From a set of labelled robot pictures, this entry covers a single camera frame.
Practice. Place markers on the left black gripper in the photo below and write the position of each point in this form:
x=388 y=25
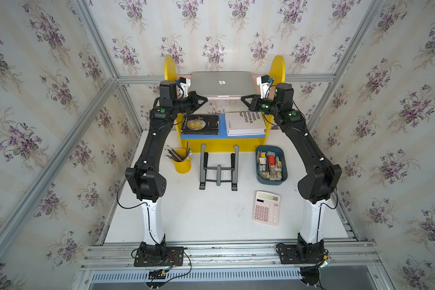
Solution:
x=195 y=99

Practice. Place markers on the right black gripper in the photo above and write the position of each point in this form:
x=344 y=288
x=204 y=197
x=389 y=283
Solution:
x=255 y=101

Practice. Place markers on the silver laptop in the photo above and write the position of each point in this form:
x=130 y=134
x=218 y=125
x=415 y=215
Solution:
x=222 y=83

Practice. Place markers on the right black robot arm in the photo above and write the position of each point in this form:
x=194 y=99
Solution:
x=322 y=176

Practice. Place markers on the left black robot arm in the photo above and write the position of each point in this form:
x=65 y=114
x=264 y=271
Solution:
x=144 y=177

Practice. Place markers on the black laptop stand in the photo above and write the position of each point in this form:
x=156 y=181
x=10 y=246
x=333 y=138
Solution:
x=204 y=168

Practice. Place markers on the white book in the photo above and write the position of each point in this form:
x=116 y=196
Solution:
x=245 y=123

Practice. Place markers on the black book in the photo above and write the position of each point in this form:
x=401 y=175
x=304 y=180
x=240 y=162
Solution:
x=200 y=124

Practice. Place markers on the yellow pink shelf unit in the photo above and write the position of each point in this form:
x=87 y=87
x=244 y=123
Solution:
x=222 y=142

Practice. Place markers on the teal storage tray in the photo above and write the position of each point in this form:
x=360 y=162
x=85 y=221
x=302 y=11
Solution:
x=270 y=175

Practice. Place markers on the red block in tray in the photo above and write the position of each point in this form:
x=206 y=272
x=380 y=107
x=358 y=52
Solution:
x=272 y=158

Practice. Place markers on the pencils bundle in cup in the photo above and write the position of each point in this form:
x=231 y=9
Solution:
x=178 y=155

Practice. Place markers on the yellow pencil cup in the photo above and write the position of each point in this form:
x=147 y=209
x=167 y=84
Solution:
x=183 y=167

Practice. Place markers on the pink calculator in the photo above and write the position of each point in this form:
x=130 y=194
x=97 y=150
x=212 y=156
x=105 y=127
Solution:
x=266 y=208

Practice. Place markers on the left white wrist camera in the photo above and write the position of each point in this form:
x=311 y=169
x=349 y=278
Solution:
x=184 y=84

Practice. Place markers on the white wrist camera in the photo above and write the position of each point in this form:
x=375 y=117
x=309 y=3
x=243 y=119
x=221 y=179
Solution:
x=265 y=83
x=184 y=84

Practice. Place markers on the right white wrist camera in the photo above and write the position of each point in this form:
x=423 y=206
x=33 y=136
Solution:
x=265 y=83

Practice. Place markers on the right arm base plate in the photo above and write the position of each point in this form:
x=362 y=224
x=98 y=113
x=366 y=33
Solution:
x=292 y=254

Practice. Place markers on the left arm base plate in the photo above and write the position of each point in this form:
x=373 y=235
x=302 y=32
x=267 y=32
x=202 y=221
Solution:
x=158 y=256

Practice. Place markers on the aluminium frame rail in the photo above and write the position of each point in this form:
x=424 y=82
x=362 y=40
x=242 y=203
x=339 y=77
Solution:
x=241 y=264

